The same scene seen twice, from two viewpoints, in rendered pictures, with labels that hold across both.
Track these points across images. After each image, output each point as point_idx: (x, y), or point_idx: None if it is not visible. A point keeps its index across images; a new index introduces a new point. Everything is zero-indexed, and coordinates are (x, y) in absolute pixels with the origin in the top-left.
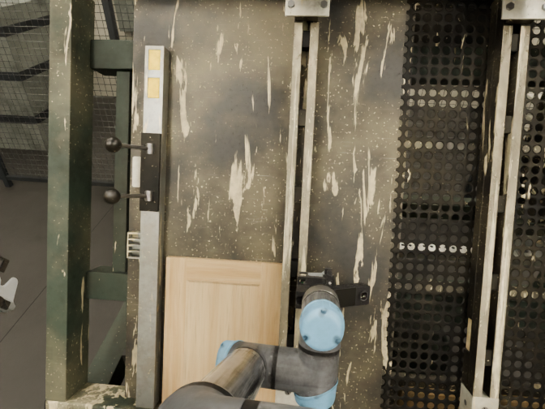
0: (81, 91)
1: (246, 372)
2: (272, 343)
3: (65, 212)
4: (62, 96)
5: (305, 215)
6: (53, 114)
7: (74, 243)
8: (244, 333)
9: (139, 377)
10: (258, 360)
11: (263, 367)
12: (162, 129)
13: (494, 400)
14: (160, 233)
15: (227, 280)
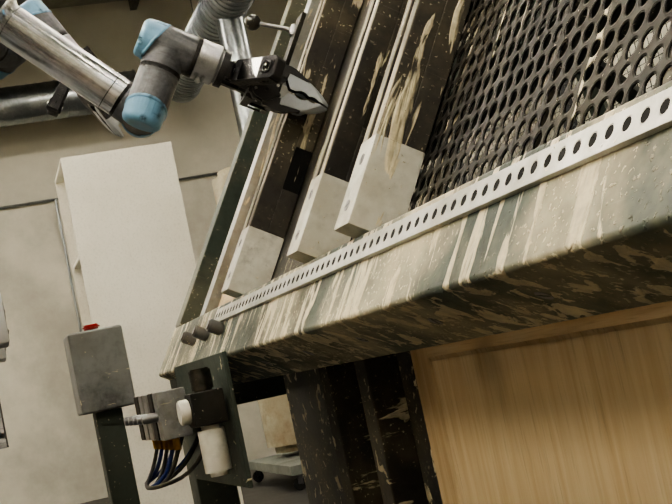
0: None
1: (70, 43)
2: None
3: (248, 123)
4: (284, 16)
5: (315, 27)
6: (276, 36)
7: (248, 159)
8: None
9: (211, 283)
10: (114, 74)
11: (121, 86)
12: (310, 9)
13: (319, 175)
14: (276, 117)
15: None
